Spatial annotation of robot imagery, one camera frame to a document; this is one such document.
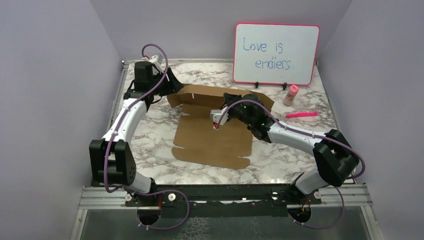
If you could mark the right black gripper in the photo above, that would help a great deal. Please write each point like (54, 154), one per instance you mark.
(229, 98)

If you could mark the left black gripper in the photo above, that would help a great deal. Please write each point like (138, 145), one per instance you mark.
(172, 85)

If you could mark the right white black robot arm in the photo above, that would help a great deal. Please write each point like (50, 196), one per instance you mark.
(335, 159)

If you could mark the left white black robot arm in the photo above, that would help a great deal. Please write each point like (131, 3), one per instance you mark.
(111, 159)

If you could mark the pink framed whiteboard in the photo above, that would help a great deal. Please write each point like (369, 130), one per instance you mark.
(275, 53)

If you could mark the pink capped small bottle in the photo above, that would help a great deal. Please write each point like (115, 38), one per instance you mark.
(290, 95)

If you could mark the pink marker pen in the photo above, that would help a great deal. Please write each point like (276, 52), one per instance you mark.
(302, 114)

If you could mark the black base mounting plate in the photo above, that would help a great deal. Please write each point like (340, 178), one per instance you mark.
(220, 200)

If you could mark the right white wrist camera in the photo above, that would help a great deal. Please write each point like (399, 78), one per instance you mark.
(219, 117)

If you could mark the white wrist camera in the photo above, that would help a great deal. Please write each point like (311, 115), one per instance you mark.
(156, 61)
(219, 117)

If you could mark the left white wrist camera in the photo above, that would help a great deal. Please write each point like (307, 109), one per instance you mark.
(156, 61)

